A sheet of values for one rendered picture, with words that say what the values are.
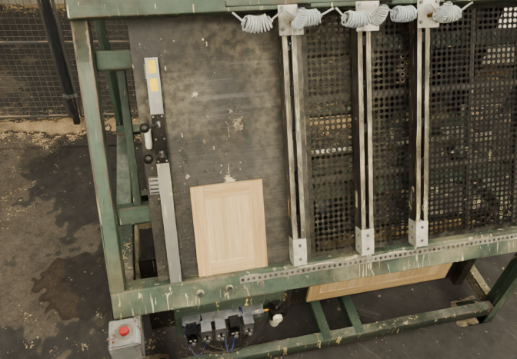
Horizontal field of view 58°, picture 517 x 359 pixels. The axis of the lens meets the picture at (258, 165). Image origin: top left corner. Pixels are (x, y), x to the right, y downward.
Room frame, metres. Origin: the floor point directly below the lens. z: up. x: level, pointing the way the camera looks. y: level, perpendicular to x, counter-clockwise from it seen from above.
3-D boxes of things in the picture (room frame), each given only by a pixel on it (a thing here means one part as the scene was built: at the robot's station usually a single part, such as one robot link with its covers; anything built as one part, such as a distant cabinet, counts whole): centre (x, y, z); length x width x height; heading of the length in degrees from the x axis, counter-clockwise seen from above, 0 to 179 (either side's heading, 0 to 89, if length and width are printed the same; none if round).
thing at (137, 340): (0.88, 0.47, 0.84); 0.12 x 0.12 x 0.18; 15
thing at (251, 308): (1.06, 0.07, 0.69); 0.50 x 0.14 x 0.24; 105
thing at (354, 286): (1.62, -0.77, 0.53); 0.90 x 0.02 x 0.55; 105
